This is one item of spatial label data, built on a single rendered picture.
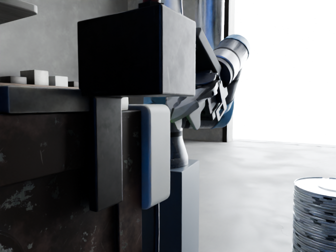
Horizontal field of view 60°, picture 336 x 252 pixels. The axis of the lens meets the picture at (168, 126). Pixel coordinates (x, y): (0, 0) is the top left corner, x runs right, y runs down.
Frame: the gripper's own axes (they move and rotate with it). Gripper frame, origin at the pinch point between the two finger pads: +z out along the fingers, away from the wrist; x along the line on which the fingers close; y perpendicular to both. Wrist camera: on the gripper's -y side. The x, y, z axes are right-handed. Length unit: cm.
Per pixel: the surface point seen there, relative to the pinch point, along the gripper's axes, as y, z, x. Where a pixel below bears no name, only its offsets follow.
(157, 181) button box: 2.5, 12.7, -3.5
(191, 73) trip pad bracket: -11.8, 12.1, -11.8
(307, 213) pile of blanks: 71, -45, -13
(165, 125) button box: -2.6, 7.4, -3.6
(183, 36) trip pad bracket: -15.3, 11.9, -11.8
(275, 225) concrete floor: 110, -68, 6
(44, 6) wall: -8, -274, 353
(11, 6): -21.3, 5.8, 17.7
